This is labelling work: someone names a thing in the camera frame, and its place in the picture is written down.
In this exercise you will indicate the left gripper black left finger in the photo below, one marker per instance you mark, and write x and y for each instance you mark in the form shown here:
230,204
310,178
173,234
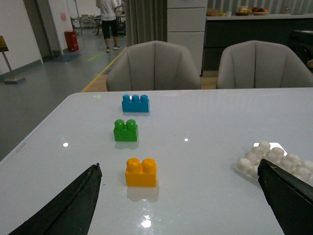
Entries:
71,211

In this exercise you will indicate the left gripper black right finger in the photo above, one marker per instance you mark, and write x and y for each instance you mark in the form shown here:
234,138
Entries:
290,199

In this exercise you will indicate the yellow two-stud toy block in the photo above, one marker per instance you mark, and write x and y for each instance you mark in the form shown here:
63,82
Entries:
141,174

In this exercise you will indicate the green two-stud toy block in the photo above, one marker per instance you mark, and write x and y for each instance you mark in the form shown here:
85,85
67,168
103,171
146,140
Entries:
125,131

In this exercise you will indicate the blue three-stud toy block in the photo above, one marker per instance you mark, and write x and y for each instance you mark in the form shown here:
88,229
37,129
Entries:
135,103

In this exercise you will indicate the right grey armchair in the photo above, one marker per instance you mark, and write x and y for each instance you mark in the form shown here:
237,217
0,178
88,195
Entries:
258,64

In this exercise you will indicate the grey armchair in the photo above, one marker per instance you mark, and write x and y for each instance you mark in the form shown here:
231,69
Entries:
154,65
258,64

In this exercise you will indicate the wooden sign stand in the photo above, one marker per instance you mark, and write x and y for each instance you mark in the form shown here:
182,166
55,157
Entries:
13,79

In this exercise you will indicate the left grey armchair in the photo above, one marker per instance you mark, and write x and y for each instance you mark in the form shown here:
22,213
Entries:
154,65

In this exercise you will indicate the dark kitchen counter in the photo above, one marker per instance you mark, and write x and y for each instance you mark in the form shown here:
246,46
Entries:
221,32

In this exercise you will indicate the fruit bowl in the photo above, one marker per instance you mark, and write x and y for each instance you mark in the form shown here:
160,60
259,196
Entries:
259,11

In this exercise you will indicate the wicker basket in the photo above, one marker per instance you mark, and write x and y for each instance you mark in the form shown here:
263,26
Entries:
212,12

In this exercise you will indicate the grey curtain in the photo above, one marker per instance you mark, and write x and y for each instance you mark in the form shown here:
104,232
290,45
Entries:
146,20

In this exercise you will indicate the person in white shirt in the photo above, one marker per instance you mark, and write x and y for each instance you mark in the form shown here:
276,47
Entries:
109,22

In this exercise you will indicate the white drawer cabinet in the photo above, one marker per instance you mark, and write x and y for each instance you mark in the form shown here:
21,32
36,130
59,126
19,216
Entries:
186,21

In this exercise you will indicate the white studded base plate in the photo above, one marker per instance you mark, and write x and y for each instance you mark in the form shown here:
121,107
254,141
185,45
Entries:
275,153

